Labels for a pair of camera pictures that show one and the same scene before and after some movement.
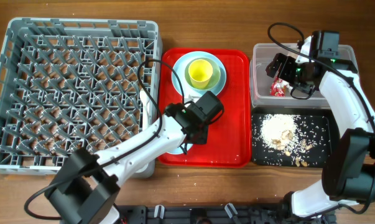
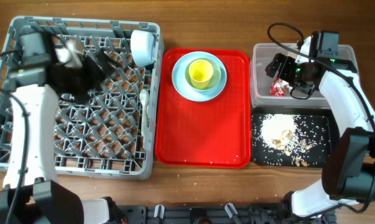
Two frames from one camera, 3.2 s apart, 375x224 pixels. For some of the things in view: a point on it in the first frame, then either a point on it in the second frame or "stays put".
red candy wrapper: (278, 87) stays put
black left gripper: (204, 138) -> (94, 74)
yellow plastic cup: (200, 71) stays put
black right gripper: (288, 62) stays put
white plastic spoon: (144, 98) stays put
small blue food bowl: (179, 150) -> (143, 47)
